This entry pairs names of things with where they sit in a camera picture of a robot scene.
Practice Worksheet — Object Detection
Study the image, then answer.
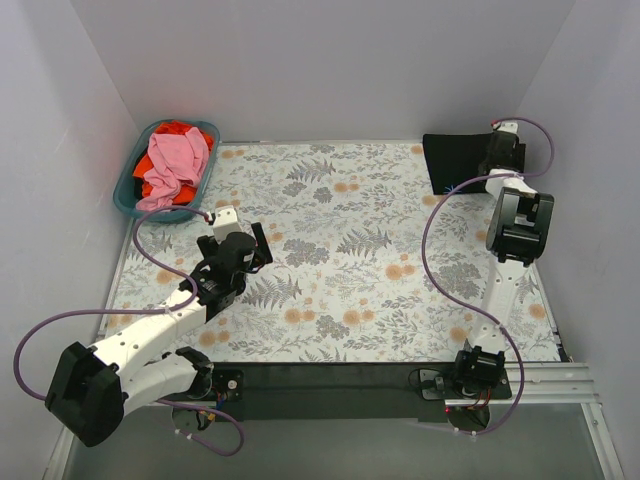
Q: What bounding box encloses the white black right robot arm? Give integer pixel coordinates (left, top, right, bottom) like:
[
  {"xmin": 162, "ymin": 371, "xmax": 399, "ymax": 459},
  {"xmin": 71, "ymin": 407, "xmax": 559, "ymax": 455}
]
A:
[{"xmin": 452, "ymin": 120, "xmax": 555, "ymax": 398}]

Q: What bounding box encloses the black t shirt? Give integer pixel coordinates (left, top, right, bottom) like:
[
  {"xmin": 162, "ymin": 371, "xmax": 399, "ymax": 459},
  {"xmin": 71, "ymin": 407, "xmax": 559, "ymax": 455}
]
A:
[{"xmin": 422, "ymin": 133, "xmax": 491, "ymax": 195}]

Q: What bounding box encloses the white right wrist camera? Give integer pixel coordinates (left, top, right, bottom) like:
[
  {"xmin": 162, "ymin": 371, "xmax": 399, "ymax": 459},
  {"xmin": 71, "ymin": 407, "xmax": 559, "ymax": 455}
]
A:
[{"xmin": 491, "ymin": 119, "xmax": 519, "ymax": 135}]

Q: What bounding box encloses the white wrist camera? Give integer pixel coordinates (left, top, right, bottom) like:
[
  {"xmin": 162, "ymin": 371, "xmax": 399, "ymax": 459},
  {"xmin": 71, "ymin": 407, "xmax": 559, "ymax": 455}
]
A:
[
  {"xmin": 207, "ymin": 205, "xmax": 242, "ymax": 244},
  {"xmin": 491, "ymin": 119, "xmax": 519, "ymax": 135}
]

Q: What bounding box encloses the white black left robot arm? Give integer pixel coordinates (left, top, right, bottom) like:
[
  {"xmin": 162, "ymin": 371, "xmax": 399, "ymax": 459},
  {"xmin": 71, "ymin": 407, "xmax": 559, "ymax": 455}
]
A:
[{"xmin": 45, "ymin": 223, "xmax": 273, "ymax": 447}]

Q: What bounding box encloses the pink t shirt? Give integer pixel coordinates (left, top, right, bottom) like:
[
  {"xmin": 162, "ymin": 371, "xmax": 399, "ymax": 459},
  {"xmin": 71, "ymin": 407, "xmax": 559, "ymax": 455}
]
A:
[{"xmin": 135, "ymin": 126, "xmax": 210, "ymax": 213}]

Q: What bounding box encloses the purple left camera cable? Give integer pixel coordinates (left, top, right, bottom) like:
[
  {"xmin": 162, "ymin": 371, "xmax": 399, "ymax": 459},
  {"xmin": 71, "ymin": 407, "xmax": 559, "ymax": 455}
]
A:
[{"xmin": 12, "ymin": 205, "xmax": 245, "ymax": 457}]

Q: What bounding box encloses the teal plastic laundry basket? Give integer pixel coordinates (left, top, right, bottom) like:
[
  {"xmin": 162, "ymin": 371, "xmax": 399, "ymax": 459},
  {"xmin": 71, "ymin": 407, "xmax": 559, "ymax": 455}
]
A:
[{"xmin": 113, "ymin": 119, "xmax": 220, "ymax": 224}]

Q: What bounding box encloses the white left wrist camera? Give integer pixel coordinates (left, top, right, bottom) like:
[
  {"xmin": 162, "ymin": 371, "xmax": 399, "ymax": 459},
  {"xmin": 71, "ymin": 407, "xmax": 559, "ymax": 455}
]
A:
[{"xmin": 207, "ymin": 205, "xmax": 242, "ymax": 244}]

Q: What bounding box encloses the aluminium frame rail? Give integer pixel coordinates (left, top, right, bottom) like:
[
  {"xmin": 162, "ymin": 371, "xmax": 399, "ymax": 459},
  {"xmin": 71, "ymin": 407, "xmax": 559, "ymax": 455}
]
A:
[{"xmin": 48, "ymin": 363, "xmax": 623, "ymax": 479}]

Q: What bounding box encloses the orange t shirt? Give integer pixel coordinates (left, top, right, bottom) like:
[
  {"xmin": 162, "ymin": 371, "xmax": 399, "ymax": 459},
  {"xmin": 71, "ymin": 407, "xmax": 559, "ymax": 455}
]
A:
[{"xmin": 130, "ymin": 120, "xmax": 216, "ymax": 201}]

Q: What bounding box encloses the floral patterned table mat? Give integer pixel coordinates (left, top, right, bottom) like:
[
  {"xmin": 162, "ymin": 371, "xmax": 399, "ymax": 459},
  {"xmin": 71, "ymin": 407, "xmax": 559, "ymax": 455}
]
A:
[{"xmin": 98, "ymin": 141, "xmax": 561, "ymax": 363}]

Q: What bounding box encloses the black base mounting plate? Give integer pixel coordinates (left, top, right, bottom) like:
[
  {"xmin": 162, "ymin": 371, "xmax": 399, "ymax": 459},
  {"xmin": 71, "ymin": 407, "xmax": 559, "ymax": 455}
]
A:
[{"xmin": 202, "ymin": 362, "xmax": 482, "ymax": 422}]

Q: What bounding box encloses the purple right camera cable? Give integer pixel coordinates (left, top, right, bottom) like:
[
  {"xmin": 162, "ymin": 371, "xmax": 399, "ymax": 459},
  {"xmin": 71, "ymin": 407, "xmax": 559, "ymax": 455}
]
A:
[{"xmin": 420, "ymin": 117, "xmax": 557, "ymax": 437}]

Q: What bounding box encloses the purple camera cable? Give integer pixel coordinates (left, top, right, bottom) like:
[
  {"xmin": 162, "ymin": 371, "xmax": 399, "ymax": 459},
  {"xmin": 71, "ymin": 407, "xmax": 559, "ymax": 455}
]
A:
[
  {"xmin": 420, "ymin": 117, "xmax": 557, "ymax": 437},
  {"xmin": 12, "ymin": 205, "xmax": 245, "ymax": 457}
]

